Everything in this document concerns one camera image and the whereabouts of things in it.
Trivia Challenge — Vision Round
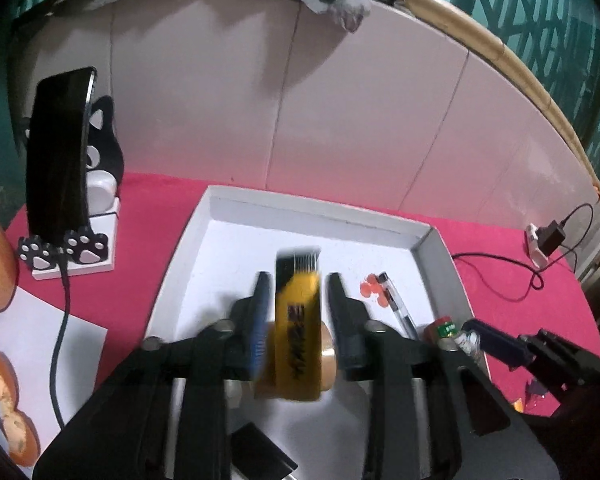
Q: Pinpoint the black smartphone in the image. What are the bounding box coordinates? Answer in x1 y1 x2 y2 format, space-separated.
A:
25 66 98 246

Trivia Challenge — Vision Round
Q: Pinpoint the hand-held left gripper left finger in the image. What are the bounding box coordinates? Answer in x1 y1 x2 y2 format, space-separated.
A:
32 271 273 480

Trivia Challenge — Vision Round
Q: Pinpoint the black charger cable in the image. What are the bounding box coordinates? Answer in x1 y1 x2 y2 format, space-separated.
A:
545 203 595 273

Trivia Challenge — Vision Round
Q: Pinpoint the small red green bottle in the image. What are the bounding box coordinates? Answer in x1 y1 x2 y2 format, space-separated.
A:
425 316 461 348

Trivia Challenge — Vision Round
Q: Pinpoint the black plug-in charger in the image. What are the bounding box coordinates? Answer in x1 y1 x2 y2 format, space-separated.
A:
537 222 567 256

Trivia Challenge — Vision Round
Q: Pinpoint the white black cat phone stand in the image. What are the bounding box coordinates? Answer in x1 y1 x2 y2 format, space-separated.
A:
17 95 126 281

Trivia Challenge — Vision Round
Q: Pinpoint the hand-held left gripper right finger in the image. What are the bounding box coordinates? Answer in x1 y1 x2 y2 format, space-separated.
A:
326 272 561 480

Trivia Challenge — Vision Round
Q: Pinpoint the white paper sheet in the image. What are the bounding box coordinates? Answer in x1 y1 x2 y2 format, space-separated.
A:
0 285 108 480

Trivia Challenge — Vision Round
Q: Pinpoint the white power socket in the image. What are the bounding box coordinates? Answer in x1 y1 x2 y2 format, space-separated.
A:
525 223 548 267

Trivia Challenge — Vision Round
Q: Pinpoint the black phone cable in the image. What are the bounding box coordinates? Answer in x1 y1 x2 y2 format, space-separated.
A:
50 255 73 431

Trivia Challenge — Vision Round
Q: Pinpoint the black socket cable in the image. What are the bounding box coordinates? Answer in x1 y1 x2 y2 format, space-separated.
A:
452 252 543 303

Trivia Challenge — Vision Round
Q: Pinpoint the bamboo rim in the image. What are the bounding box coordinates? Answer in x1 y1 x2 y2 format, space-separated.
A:
87 0 600 206

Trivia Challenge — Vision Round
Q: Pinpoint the small black box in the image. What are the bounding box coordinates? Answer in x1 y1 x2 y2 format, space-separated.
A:
229 422 298 480

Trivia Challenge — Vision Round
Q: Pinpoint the yellow black tube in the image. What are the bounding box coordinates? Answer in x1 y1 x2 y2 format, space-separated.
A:
267 246 326 403

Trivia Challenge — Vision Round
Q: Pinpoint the black pen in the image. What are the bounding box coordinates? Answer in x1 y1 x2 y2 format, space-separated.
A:
377 272 418 341

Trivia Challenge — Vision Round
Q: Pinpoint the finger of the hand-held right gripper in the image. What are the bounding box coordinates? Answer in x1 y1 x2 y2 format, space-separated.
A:
462 318 531 368

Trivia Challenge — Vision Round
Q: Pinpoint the red tablecloth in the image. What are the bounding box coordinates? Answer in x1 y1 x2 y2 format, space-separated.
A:
2 172 600 480

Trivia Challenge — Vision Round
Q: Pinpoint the white cardboard box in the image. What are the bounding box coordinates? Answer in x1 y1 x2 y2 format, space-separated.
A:
145 185 491 480

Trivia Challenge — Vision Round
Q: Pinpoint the small white cap bottle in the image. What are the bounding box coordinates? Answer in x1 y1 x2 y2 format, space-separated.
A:
455 331 481 358

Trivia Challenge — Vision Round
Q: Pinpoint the brown tape roll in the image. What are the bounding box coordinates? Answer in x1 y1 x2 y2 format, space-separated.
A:
254 320 338 401

